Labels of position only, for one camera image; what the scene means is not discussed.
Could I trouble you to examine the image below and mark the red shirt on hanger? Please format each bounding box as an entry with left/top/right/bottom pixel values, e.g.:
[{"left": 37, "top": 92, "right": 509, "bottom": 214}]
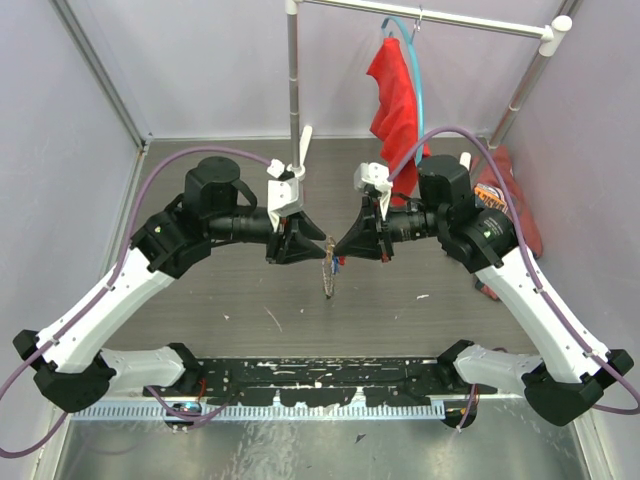
[{"left": 365, "top": 37, "right": 432, "bottom": 207}]

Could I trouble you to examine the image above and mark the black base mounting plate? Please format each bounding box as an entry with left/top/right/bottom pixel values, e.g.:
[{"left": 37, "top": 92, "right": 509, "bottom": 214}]
[{"left": 156, "top": 357, "right": 495, "bottom": 408}]

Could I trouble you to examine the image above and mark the dark red printed shirt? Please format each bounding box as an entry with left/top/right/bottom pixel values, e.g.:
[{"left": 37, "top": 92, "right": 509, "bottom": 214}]
[{"left": 469, "top": 145, "right": 545, "bottom": 301}]

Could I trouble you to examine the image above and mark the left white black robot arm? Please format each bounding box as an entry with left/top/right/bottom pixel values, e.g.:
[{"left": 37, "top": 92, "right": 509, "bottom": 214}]
[{"left": 13, "top": 156, "right": 325, "bottom": 413}]

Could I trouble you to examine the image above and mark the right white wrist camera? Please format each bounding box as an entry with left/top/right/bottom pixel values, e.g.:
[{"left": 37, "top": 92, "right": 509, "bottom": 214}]
[{"left": 353, "top": 162, "right": 393, "bottom": 220}]

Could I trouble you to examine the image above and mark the teal clothes hanger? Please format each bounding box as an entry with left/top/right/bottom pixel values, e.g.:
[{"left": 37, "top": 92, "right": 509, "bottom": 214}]
[{"left": 381, "top": 16, "right": 425, "bottom": 138}]

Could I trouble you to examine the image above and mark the white silver clothes rack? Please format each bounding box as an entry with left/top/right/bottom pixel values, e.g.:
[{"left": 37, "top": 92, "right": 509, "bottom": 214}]
[{"left": 284, "top": 0, "right": 574, "bottom": 184}]

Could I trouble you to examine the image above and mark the slotted cable duct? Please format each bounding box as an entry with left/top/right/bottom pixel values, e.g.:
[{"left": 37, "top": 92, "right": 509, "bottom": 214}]
[{"left": 72, "top": 400, "right": 446, "bottom": 421}]

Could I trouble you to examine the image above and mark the metal numbered keyring organizer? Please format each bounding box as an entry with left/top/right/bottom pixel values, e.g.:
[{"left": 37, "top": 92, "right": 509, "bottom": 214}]
[{"left": 322, "top": 236, "right": 337, "bottom": 299}]

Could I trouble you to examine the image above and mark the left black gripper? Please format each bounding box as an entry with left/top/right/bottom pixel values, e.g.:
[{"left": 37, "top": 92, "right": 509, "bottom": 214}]
[{"left": 209, "top": 205, "right": 329, "bottom": 266}]

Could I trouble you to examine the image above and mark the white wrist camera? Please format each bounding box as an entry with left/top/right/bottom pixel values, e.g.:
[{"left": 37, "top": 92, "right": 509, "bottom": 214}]
[
  {"left": 267, "top": 159, "right": 306, "bottom": 232},
  {"left": 353, "top": 162, "right": 393, "bottom": 220}
]

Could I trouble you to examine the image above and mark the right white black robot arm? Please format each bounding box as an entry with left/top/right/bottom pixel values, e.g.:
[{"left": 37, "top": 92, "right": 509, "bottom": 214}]
[{"left": 335, "top": 155, "right": 634, "bottom": 426}]

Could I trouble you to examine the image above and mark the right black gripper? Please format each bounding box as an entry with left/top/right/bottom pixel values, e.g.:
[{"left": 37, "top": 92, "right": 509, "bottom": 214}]
[{"left": 333, "top": 194, "right": 446, "bottom": 263}]

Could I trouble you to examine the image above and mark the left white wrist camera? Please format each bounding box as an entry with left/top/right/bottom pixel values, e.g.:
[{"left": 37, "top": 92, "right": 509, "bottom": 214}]
[{"left": 267, "top": 159, "right": 306, "bottom": 232}]

